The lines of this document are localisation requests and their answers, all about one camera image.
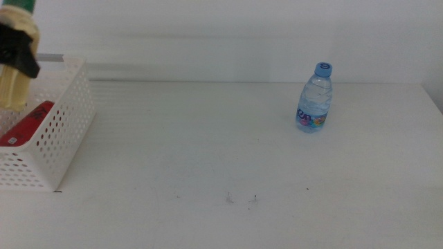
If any yellow tea bottle green cap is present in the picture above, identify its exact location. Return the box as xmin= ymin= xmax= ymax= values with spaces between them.
xmin=0 ymin=0 xmax=41 ymax=112

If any clear water bottle blue cap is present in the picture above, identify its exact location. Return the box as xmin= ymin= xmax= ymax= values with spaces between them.
xmin=295 ymin=62 xmax=334 ymax=134

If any white perforated plastic basket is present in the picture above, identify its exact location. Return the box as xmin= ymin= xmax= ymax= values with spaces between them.
xmin=0 ymin=55 xmax=97 ymax=193

